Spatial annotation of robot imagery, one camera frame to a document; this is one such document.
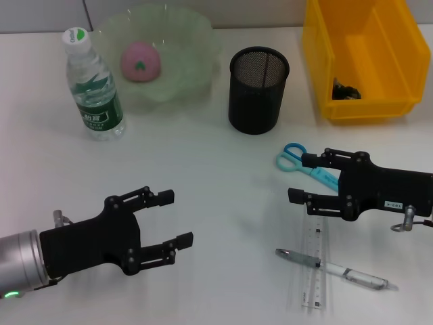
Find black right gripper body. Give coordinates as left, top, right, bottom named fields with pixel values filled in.
left=337, top=152, right=433, bottom=223

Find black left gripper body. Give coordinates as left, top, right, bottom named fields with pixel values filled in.
left=39, top=194, right=142, bottom=279

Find blue scissors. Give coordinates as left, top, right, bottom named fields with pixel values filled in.
left=275, top=142, right=340, bottom=193

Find green plastic wrapper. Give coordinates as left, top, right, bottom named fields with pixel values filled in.
left=331, top=77, right=363, bottom=102

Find clear pen silver grip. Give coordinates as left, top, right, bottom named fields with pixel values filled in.
left=275, top=248, right=400, bottom=292

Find clear plastic ruler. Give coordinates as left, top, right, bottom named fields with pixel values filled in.
left=300, top=216, right=328, bottom=309

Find clear water bottle green label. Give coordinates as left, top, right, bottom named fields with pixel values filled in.
left=62, top=26, right=127, bottom=142

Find black mesh pen holder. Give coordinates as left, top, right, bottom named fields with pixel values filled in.
left=228, top=46, right=291, bottom=135

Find yellow plastic storage bin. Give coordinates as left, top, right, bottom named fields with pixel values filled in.
left=302, top=0, right=432, bottom=125

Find translucent green plastic bowl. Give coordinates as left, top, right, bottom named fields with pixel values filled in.
left=91, top=5, right=225, bottom=113

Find right gripper connector cable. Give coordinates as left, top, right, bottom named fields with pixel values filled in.
left=391, top=204, right=433, bottom=234

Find gripper connector cable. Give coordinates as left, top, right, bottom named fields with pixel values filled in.
left=391, top=204, right=433, bottom=234
left=33, top=209, right=74, bottom=292

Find left gripper connector cable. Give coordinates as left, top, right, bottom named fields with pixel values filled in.
left=33, top=209, right=74, bottom=292

